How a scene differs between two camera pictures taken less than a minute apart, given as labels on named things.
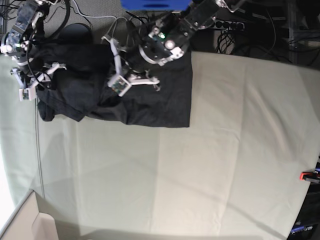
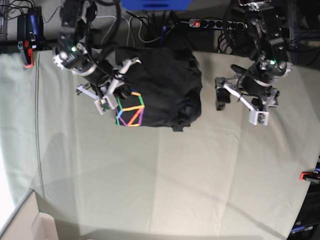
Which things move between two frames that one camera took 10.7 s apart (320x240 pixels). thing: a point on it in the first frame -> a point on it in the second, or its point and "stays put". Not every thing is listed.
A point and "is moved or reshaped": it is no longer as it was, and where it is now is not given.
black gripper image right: x=133 y=59 -> x=255 y=86
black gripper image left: x=34 y=66 -> x=103 y=77
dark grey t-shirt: x=82 y=86 is moved or reshaped
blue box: x=156 y=5 stays put
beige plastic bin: x=25 y=222 stays put
